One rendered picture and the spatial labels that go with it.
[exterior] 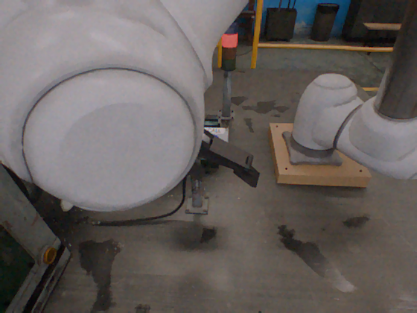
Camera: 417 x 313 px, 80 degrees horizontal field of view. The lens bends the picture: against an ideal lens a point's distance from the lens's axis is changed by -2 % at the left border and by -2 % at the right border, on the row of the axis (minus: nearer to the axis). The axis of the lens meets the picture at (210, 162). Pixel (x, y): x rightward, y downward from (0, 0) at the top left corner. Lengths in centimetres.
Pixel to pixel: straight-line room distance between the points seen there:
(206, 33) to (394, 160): 65
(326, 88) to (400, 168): 28
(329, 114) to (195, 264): 56
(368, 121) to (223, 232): 47
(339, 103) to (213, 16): 66
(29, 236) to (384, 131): 83
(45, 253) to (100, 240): 15
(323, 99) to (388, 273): 48
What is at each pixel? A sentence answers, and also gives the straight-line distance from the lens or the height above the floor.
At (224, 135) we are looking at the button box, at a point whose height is 107.
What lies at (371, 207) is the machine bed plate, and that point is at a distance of 94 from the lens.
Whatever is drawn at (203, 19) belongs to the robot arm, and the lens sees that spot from 18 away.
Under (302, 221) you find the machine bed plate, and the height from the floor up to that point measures 80.
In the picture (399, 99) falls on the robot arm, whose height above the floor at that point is 117.
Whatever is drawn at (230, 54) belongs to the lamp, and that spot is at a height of 109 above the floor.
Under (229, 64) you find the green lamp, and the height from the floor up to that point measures 106.
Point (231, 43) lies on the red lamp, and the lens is 106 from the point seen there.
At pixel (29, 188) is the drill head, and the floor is 102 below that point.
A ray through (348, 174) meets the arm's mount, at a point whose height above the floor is 85.
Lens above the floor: 142
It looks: 41 degrees down
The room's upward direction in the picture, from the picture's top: straight up
